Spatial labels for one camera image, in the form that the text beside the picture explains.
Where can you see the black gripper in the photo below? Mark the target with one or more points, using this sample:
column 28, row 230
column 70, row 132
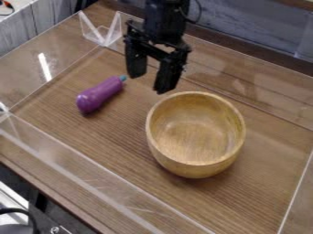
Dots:
column 156, row 38

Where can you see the purple toy eggplant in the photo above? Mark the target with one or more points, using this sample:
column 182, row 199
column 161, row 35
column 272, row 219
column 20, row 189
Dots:
column 92, row 97

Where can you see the wooden bowl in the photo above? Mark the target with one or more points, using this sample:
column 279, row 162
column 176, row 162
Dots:
column 195, row 133

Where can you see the white cabinet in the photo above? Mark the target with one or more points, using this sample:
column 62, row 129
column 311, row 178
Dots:
column 25, row 18

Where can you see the clear acrylic corner bracket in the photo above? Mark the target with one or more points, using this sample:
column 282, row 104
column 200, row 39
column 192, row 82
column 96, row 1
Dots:
column 103, row 36

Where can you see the clear acrylic tray enclosure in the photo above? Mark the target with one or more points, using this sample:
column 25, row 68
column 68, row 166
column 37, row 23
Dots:
column 89, row 160

